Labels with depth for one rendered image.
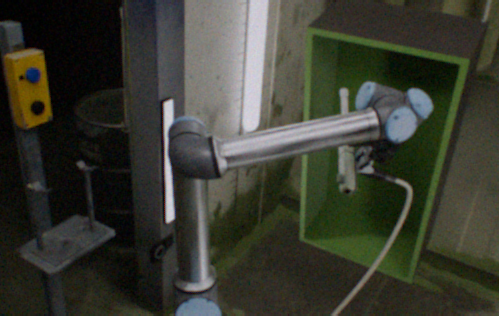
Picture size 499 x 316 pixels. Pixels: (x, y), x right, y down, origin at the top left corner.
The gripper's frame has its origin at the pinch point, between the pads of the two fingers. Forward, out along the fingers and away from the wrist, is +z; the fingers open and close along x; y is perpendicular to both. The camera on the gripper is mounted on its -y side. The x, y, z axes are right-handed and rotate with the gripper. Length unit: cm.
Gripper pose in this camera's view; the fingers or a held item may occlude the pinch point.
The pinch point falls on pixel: (353, 166)
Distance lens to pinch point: 178.2
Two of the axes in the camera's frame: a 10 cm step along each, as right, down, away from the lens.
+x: 0.8, -7.7, 6.3
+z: -3.6, 5.7, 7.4
